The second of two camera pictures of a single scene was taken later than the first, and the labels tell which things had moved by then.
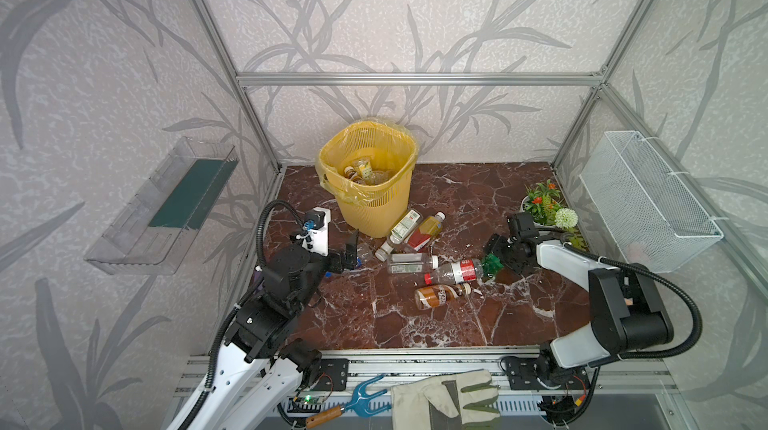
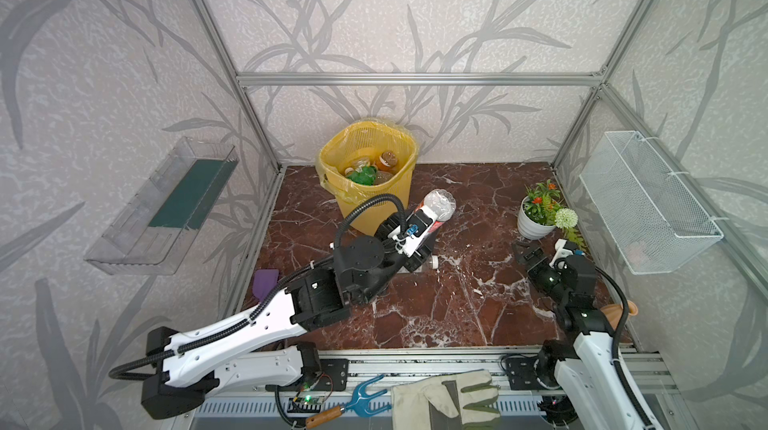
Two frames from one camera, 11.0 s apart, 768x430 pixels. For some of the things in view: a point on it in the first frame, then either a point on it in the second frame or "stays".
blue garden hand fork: [359, 406] stays
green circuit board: [309, 404] stays
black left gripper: [347, 256] to [419, 255]
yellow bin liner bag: [389, 147] stays
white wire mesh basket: [655, 222] stays
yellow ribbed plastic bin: [368, 167] stays
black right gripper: [501, 251] to [537, 259]
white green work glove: [446, 401] stays
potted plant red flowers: [543, 204] stays
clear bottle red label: [455, 272] to [442, 203]
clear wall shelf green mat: [155, 227] stays
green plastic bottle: [491, 265] to [366, 176]
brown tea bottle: [430, 296] to [387, 161]
